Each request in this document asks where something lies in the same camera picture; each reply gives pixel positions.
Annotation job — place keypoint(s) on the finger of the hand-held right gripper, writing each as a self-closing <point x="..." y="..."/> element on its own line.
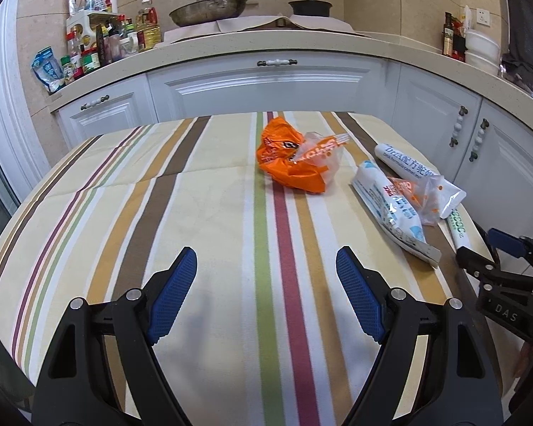
<point x="506" y="243"/>
<point x="475" y="262"/>

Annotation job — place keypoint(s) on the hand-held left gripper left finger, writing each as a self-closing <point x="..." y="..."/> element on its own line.
<point x="171" y="297"/>

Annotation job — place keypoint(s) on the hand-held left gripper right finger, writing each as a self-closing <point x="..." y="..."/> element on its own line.
<point x="362" y="295"/>

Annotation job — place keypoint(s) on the white stick sachet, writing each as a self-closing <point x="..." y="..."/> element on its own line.
<point x="459" y="230"/>

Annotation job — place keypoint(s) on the clear bag with orange print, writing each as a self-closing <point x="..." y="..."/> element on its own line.
<point x="421" y="199"/>
<point x="328" y="151"/>

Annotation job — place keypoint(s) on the white and blue packet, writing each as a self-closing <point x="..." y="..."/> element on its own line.
<point x="382" y="206"/>

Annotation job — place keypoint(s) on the white pouch with blue print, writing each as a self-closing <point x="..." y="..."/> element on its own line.
<point x="404" y="160"/>

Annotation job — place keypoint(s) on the orange plastic bag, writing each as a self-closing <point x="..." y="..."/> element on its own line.
<point x="280" y="159"/>

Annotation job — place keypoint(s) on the striped tablecloth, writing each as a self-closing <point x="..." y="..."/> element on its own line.
<point x="204" y="213"/>

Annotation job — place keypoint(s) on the red box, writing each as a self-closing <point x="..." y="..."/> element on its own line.
<point x="459" y="51"/>

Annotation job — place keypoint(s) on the dark olive oil bottle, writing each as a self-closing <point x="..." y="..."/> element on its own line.
<point x="447" y="37"/>

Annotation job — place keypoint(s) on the white kitchen cabinet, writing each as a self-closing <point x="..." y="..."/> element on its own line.
<point x="293" y="88"/>

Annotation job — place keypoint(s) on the white paper bag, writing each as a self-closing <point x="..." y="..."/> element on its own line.
<point x="466" y="17"/>

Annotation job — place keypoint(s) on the blue and white bag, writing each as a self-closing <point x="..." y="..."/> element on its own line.
<point x="48" y="70"/>

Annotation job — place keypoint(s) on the cluster of condiment bottles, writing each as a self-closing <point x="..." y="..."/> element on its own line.
<point x="102" y="44"/>

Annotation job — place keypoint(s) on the yellow cooking oil bottle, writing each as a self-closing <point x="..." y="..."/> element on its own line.
<point x="150" y="26"/>

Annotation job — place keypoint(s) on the beige stove cover cloth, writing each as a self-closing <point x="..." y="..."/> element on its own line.
<point x="248" y="25"/>
<point x="324" y="23"/>

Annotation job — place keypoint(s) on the steel wok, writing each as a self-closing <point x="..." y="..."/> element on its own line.
<point x="204" y="13"/>

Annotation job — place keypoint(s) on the white spice rack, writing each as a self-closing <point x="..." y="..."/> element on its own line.
<point x="82" y="20"/>

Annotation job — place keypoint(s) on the black lidded pot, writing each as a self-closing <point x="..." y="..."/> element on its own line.
<point x="311" y="8"/>

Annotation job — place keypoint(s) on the white wall socket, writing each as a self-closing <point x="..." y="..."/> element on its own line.
<point x="483" y="17"/>

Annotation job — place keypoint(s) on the white door frame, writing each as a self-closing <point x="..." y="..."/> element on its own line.
<point x="9" y="120"/>

